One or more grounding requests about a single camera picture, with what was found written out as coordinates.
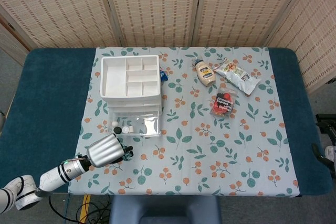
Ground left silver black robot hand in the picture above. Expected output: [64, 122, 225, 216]
[86, 133, 134, 168]

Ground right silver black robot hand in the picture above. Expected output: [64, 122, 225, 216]
[311, 122, 336, 179]

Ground clear drawer with small parts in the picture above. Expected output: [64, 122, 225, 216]
[108, 108, 162, 137]

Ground blue robot base seat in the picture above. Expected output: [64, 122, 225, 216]
[108, 195, 222, 224]

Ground clear drawer under tray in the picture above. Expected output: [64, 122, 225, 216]
[102, 96, 161, 104]

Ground clear bag of coffee capsules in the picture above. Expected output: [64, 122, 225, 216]
[209, 88, 238, 120]

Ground black floor equipment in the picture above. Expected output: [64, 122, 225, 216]
[316, 113, 336, 124]

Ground teal padded table cover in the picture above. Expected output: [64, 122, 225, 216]
[0, 47, 334, 198]

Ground floral leaf berry tablecloth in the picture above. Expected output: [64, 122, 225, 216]
[67, 47, 301, 197]

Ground silver snack bag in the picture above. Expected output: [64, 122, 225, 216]
[213, 59, 262, 97]

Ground cream mayonnaise squeeze bottle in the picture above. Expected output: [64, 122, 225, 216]
[193, 58, 217, 88]

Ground woven bamboo folding screen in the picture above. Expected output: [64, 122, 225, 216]
[0, 0, 336, 94]

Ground black floor cables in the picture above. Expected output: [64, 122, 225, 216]
[49, 194, 112, 224]

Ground white plastic drawer organizer frame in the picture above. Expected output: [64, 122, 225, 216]
[100, 55, 162, 114]

